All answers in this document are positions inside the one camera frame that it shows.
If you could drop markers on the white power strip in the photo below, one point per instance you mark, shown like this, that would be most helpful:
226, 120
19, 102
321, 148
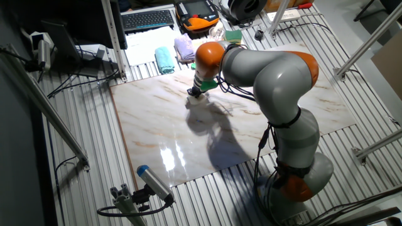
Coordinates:
293, 14

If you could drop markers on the black round spool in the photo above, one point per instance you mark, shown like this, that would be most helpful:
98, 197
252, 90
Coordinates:
246, 8

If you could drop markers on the black camera clamp bracket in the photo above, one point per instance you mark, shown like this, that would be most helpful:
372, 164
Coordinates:
141, 197

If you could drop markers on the silver camera on white mount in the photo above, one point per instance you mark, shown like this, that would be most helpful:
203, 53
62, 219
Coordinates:
44, 53

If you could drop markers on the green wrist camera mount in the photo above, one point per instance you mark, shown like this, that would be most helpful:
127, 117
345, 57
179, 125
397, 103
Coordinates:
208, 85

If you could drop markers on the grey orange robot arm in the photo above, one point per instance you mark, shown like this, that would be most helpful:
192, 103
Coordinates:
279, 84

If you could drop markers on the small black round object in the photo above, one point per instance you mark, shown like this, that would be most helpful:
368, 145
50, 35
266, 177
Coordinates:
259, 35

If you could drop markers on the low aluminium frame beam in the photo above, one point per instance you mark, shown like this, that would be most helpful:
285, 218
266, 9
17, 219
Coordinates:
380, 144

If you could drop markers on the slanted aluminium frame beam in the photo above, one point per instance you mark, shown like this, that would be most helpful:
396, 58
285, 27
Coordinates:
373, 39

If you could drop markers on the black flat bar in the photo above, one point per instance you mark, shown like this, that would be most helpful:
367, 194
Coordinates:
367, 216

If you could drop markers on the purple folded cloth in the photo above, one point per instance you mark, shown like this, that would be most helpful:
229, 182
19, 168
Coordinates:
184, 47

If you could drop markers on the grey monitor stand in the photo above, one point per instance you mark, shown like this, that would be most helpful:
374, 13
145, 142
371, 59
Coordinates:
61, 40

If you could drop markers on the short aluminium profile stub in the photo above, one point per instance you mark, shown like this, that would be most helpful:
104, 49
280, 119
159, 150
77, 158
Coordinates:
125, 204

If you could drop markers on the black computer keyboard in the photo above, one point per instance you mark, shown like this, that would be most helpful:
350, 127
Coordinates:
147, 19

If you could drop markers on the black office chair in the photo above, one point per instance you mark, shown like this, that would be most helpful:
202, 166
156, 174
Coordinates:
392, 4

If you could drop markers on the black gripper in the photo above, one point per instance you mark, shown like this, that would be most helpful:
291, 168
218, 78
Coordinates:
194, 91

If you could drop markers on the brown cardboard box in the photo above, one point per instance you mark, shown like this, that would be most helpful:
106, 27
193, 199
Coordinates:
389, 69

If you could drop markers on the upright aluminium profile post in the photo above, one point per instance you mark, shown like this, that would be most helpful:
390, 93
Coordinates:
113, 37

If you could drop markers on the white rectangular sponge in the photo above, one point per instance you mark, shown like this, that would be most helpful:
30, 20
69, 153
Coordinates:
201, 100

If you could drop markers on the silver camera with blue cap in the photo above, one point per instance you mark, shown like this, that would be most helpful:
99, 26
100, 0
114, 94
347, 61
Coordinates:
154, 182

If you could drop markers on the long slanted aluminium beam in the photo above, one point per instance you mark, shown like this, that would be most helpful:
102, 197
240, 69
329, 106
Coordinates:
47, 110

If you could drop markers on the orange black teach pendant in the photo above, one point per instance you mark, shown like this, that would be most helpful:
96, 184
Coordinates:
196, 19

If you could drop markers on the white paper sheet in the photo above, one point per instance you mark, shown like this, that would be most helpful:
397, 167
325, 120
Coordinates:
141, 44

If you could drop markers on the teal rolled towel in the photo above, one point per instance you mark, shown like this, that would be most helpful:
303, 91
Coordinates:
164, 59

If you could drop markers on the thin aluminium frame post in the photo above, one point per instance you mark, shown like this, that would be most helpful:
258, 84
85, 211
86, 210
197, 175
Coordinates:
279, 15

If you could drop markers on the green yellow sponge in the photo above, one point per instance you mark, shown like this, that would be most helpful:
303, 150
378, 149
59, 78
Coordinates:
233, 36

